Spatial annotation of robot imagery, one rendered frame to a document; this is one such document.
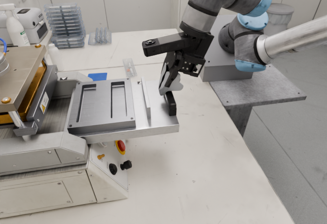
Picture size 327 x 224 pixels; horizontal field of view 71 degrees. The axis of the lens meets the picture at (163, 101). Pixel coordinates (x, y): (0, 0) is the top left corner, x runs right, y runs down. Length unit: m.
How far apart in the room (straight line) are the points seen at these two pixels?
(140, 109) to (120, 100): 0.07
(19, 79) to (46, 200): 0.32
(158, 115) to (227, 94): 0.54
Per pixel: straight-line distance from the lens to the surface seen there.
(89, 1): 3.10
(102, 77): 1.22
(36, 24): 1.62
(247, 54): 0.95
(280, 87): 1.24
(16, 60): 0.69
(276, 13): 3.21
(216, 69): 1.15
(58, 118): 0.74
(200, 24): 0.55
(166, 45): 0.56
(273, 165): 1.88
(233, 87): 1.16
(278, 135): 2.12
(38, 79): 0.68
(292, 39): 0.89
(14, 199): 0.72
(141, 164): 0.79
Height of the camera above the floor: 1.39
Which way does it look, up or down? 39 degrees down
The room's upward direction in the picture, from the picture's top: straight up
